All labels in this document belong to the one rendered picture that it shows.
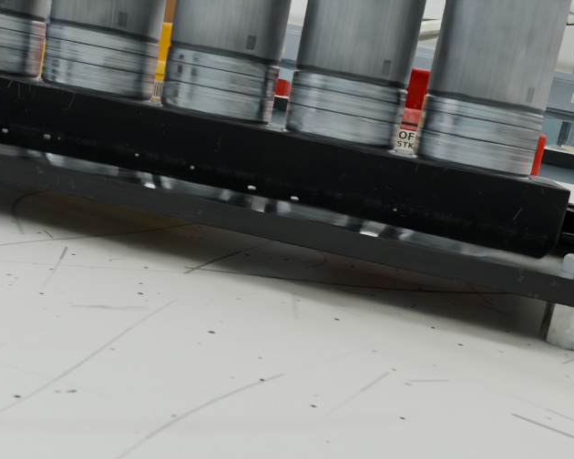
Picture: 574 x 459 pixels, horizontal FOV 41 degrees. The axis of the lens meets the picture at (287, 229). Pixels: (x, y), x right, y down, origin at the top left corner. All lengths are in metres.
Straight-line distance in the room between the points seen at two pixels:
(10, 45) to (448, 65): 0.09
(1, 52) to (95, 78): 0.02
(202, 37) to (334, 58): 0.03
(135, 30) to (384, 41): 0.05
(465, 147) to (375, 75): 0.02
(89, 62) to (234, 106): 0.03
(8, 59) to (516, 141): 0.11
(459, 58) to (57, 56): 0.08
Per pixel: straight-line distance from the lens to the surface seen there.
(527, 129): 0.16
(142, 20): 0.17
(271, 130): 0.16
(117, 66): 0.17
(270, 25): 0.16
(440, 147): 0.16
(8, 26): 0.18
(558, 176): 2.52
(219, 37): 0.16
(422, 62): 2.43
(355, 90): 0.16
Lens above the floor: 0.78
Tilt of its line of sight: 10 degrees down
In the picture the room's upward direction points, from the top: 11 degrees clockwise
